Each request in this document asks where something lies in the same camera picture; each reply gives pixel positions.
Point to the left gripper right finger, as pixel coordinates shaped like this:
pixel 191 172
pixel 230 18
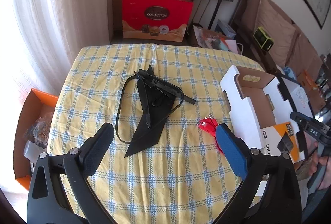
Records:
pixel 234 149

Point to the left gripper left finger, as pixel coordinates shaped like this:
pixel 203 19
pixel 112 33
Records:
pixel 94 149

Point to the white orange WD Passport box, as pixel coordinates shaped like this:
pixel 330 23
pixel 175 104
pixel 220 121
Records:
pixel 281 138

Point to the black white storage box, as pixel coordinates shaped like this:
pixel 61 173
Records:
pixel 292 91

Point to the yellow plaid tablecloth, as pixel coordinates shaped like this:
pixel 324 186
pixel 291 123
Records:
pixel 181 177

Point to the white brown cardboard tray box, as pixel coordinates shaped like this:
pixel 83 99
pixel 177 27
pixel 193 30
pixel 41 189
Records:
pixel 255 102

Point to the orange cardboard box on floor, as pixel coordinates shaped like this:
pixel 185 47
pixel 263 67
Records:
pixel 36 107

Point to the brown sofa with cushions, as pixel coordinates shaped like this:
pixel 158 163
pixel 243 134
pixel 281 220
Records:
pixel 291 47

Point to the green yellow portable device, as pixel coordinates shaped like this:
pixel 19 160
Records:
pixel 263 39

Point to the clear plastic bag of items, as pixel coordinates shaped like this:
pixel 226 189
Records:
pixel 205 38

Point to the grey small box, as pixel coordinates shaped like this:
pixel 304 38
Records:
pixel 225 29

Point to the red Collection gift box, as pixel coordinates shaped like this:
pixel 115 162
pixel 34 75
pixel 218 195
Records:
pixel 163 20

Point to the sheer white curtain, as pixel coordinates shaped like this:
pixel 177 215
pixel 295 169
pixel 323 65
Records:
pixel 40 40

